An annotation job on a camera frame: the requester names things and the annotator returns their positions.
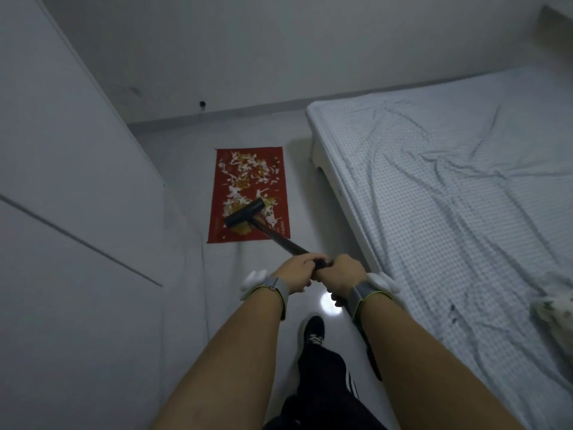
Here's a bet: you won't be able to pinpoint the person's right hand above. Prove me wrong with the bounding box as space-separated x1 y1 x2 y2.
312 254 369 308

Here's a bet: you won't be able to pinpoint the person's left hand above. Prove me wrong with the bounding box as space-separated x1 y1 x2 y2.
276 253 328 297

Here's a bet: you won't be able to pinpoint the red poster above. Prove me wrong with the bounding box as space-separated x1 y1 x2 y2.
207 146 291 245

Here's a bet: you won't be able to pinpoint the person's left forearm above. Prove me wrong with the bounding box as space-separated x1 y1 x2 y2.
150 288 287 430

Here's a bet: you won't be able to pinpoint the person's right forearm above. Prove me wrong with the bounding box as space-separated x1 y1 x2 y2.
358 293 527 430

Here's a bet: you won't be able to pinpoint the grey left wrist band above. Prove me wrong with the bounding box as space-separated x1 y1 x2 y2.
244 277 291 321

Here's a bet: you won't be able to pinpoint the white right wrist tracker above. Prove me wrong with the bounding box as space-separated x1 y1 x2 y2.
366 272 406 309

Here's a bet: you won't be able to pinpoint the white wrist tracker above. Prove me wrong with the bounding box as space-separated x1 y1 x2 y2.
239 269 269 302
366 272 406 309

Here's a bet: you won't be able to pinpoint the white left wrist tracker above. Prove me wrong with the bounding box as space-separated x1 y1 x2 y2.
239 269 269 302

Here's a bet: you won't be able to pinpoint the black right shoe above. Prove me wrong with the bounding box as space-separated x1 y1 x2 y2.
298 315 325 350

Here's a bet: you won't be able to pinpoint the scattered paper scraps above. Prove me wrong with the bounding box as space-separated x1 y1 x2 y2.
217 149 284 229

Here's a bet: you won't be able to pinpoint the black striped trousers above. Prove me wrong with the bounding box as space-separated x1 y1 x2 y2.
264 344 390 430

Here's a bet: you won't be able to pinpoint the bed with checked sheet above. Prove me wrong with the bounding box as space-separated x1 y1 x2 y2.
306 62 573 430

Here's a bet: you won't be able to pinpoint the white wardrobe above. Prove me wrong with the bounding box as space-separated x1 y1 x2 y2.
0 0 211 430

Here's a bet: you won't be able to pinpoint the white bed frame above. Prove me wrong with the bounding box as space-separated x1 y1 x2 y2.
310 137 386 276

